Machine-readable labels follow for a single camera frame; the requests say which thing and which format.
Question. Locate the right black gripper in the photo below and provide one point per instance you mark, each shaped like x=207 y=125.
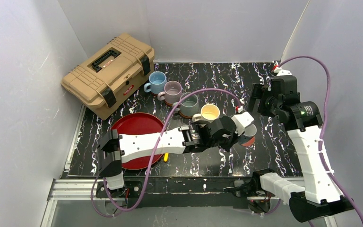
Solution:
x=263 y=96

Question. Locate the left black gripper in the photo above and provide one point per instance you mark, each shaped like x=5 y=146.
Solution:
x=231 y=140

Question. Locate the red apple coaster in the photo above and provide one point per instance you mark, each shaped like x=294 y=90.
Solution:
x=246 y=141

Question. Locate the small white grey mug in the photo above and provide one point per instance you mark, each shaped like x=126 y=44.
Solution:
x=250 y=131

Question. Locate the cream yellow mug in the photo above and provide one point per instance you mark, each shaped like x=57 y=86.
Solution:
x=208 y=113

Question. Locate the dark grey mug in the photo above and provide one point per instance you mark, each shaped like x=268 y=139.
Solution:
x=189 y=107

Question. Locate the lilac mug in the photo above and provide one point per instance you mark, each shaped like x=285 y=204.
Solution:
x=171 y=93

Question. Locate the light blue mug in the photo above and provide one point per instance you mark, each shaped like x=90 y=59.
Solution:
x=156 y=83

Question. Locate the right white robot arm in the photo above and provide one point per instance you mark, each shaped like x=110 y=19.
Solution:
x=320 y=196

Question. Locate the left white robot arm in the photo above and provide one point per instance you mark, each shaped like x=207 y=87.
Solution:
x=115 y=149

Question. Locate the red round tray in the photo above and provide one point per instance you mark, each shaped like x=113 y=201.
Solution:
x=138 y=124

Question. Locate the tan plastic toolbox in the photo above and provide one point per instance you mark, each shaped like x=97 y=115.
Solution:
x=105 y=80

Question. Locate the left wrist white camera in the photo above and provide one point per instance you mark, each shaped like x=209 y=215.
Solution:
x=242 y=121

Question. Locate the wrist white camera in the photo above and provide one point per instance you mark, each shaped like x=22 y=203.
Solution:
x=281 y=72
x=242 y=121

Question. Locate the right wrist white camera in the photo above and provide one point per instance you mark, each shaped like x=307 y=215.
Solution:
x=281 y=72

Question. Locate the yellow handled screwdriver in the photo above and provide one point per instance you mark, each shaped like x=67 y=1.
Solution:
x=166 y=157

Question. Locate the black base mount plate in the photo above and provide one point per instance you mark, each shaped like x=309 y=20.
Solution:
x=131 y=189

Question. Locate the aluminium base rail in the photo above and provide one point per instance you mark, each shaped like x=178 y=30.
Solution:
x=68 y=190

